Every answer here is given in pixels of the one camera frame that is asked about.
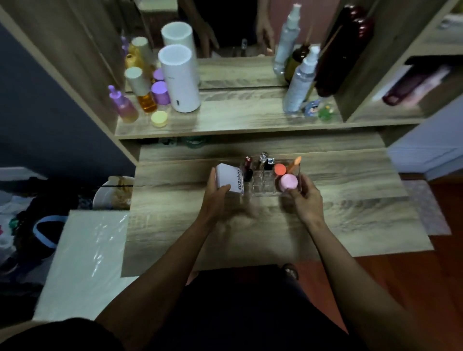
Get pile of clothes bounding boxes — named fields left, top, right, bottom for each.
left=0, top=177, right=95, bottom=290

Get amber bottle beige cap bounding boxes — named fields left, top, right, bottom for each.
left=124, top=67, right=158, bottom=113

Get white cosmetic box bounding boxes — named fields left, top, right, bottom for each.
left=216, top=163, right=244, bottom=195

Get white cylinder container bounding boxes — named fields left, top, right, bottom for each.
left=158, top=44, right=201, bottom=113

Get patterned rug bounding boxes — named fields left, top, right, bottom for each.
left=401, top=179, right=453, bottom=237

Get clear acrylic organizer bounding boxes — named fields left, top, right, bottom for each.
left=242, top=158, right=301, bottom=197

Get brown diffuser bottle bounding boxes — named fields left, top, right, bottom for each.
left=284, top=43, right=311, bottom=84

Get purple cap jar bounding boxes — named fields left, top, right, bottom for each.
left=151, top=81, right=171, bottom=106

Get dark purple pouch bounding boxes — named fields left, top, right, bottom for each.
left=382, top=72, right=431, bottom=106

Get green container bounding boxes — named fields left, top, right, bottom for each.
left=182, top=137, right=211, bottom=149

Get pink pouch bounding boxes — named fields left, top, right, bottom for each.
left=402, top=65, right=451, bottom=108

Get person's left forearm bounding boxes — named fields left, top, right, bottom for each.
left=95, top=216, right=239, bottom=351

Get white plastic-wrapped stool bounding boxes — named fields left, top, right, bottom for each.
left=33, top=210, right=140, bottom=322

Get person's right hand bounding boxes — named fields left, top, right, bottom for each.
left=287, top=173, right=325, bottom=226

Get white drawer cabinet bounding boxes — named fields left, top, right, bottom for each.
left=386, top=95, right=463, bottom=181

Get person's left hand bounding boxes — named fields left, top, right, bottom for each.
left=200, top=169, right=246, bottom=226

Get wooden vanity table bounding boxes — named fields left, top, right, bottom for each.
left=0, top=0, right=463, bottom=278

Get white bowl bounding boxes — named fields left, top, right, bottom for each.
left=93, top=176, right=135, bottom=211

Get purple pump bottle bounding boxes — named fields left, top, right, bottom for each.
left=108, top=85, right=139, bottom=123

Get clear spray bottle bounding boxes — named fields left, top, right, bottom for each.
left=282, top=46, right=321, bottom=114

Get pink round jar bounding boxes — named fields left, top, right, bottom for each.
left=279, top=174, right=299, bottom=192

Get dark brown tall bottle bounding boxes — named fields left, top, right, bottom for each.
left=314, top=4, right=375, bottom=98

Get person's right forearm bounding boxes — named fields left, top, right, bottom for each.
left=303, top=217, right=446, bottom=351

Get person's black shorts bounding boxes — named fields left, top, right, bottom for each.
left=0, top=264, right=366, bottom=351

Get mirror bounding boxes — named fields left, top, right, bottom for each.
left=119, top=0, right=342, bottom=90

